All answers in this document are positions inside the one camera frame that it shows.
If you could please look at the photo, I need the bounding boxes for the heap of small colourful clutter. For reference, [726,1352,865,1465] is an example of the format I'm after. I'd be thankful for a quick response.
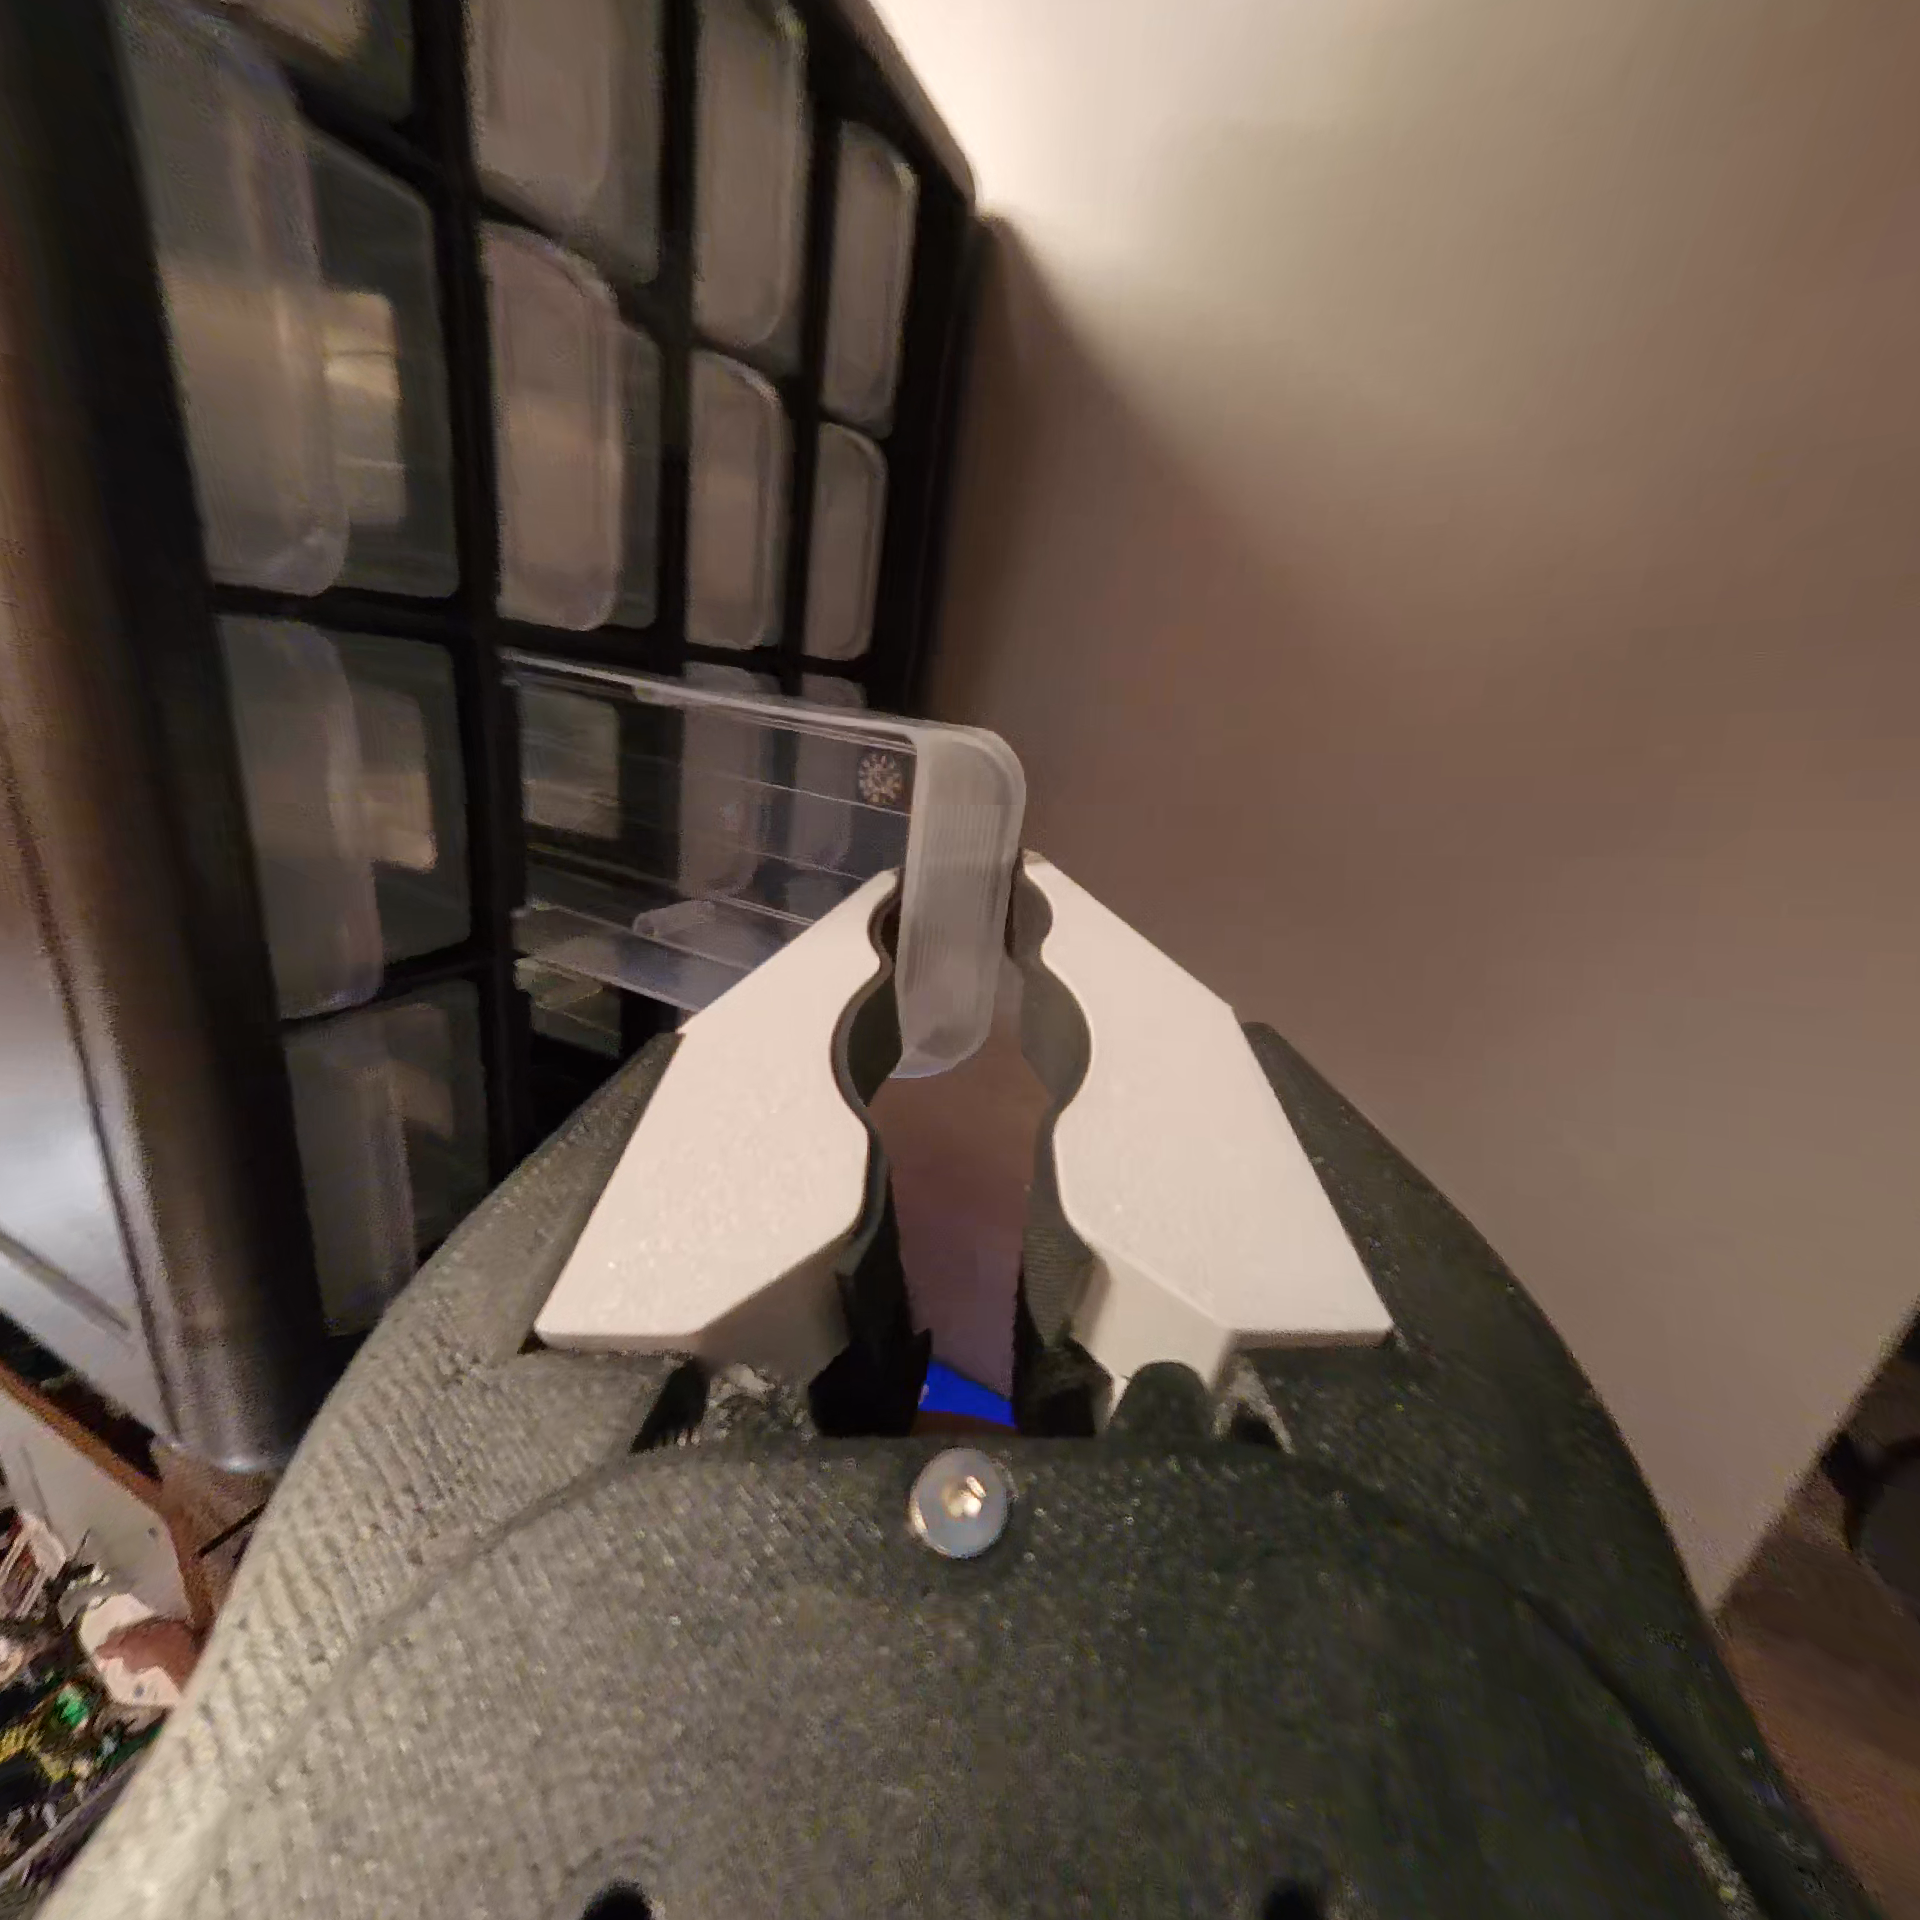
[0,1498,206,1894]

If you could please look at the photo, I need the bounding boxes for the rows of clear drawers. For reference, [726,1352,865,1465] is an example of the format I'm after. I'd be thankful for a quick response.
[111,0,921,1340]

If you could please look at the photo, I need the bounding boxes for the black drawer cabinet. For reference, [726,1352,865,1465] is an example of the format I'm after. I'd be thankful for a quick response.
[0,0,1001,1480]

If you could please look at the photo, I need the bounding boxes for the clear plastic drawer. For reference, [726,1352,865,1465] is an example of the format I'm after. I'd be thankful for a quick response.
[503,646,1031,1084]

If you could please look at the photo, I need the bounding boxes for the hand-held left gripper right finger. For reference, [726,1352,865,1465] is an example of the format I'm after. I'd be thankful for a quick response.
[1016,850,1398,1423]

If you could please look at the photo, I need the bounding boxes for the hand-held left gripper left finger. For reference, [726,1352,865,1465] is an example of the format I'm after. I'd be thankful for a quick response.
[534,870,905,1385]

